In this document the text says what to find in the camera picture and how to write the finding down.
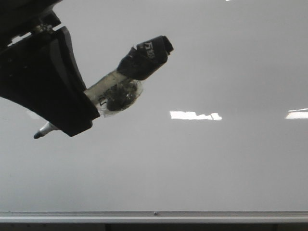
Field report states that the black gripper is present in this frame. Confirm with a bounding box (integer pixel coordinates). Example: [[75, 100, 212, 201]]
[[0, 0, 61, 52]]

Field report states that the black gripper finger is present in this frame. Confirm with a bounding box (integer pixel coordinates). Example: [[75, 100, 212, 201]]
[[0, 26, 100, 137]]

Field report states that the taped black whiteboard marker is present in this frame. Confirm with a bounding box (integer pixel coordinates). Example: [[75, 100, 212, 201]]
[[34, 36, 174, 139]]

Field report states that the white whiteboard with aluminium frame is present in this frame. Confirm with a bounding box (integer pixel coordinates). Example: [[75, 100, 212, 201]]
[[0, 0, 308, 223]]

